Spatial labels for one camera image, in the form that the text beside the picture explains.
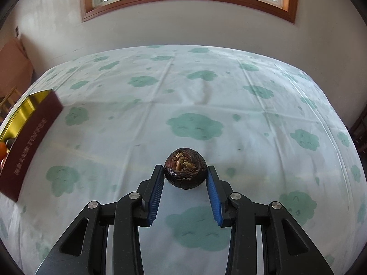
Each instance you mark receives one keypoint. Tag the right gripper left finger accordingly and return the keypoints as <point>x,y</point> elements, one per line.
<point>82,247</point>

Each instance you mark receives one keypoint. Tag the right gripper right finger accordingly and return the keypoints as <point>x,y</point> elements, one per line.
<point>286,248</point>

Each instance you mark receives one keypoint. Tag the large mandarin orange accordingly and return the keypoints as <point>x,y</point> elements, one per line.
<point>3,151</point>

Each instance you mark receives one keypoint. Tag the dark cracked passion fruit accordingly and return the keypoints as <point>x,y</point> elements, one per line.
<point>185,168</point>

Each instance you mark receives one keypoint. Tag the cloud print tablecloth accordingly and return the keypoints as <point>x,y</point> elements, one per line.
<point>265,126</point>

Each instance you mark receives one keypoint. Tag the red gold toffee tin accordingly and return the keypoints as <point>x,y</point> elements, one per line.
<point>22,135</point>

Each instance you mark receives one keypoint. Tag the dark wooden chair right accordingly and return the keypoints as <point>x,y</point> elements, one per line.
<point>358,133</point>

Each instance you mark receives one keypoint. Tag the pink cloth on chair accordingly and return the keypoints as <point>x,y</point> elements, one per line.
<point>15,67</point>

